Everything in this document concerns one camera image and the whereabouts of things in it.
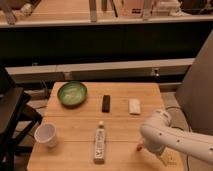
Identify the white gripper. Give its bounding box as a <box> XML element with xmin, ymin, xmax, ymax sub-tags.
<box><xmin>143</xmin><ymin>141</ymin><xmax>167</xmax><ymax>166</ymax></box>

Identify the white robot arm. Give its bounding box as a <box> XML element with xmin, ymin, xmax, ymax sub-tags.
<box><xmin>140</xmin><ymin>109</ymin><xmax>213</xmax><ymax>164</ymax></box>

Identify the green ceramic bowl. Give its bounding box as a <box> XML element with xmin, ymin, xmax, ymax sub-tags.
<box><xmin>57</xmin><ymin>81</ymin><xmax>87</xmax><ymax>107</ymax></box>

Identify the white folded cloth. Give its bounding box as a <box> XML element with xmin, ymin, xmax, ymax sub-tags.
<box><xmin>129</xmin><ymin>99</ymin><xmax>141</xmax><ymax>115</ymax></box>

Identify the grey panel board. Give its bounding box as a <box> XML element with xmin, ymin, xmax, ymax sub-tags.
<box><xmin>175</xmin><ymin>30</ymin><xmax>213</xmax><ymax>136</ymax></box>

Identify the black rectangular block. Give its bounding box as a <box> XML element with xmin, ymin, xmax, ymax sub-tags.
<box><xmin>102</xmin><ymin>95</ymin><xmax>110</xmax><ymax>112</ymax></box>

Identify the white paper cup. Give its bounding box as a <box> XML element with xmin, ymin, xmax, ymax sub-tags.
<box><xmin>34</xmin><ymin>123</ymin><xmax>57</xmax><ymax>148</ymax></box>

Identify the black stool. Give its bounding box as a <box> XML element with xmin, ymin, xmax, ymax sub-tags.
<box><xmin>0</xmin><ymin>65</ymin><xmax>42</xmax><ymax>171</ymax></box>

